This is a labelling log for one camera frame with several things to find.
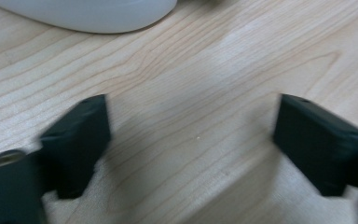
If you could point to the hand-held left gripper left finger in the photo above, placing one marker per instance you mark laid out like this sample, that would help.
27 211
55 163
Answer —
74 146

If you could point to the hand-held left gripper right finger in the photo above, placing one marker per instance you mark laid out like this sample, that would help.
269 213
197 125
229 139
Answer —
317 146

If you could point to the white pedal trash can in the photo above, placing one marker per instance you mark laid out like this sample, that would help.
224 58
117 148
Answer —
90 15

